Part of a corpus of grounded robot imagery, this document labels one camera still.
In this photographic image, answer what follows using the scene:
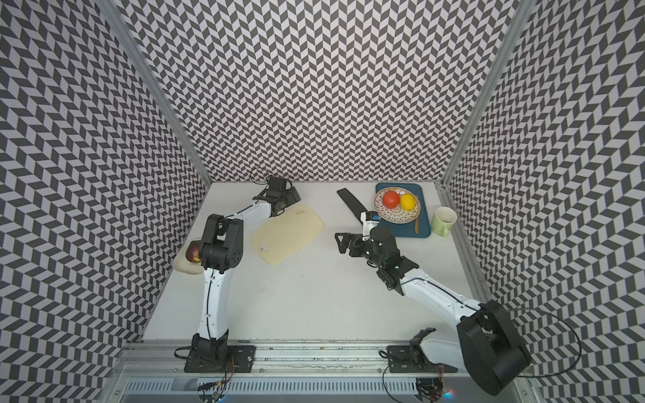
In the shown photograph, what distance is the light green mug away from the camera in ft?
3.11

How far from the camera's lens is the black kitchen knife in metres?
1.13

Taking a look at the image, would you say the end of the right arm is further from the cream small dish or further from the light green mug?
the cream small dish

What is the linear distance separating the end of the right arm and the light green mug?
14.5 inches

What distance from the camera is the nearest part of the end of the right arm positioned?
0.63m

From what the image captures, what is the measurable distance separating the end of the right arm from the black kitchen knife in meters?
0.36

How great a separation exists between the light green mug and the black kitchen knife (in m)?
0.31
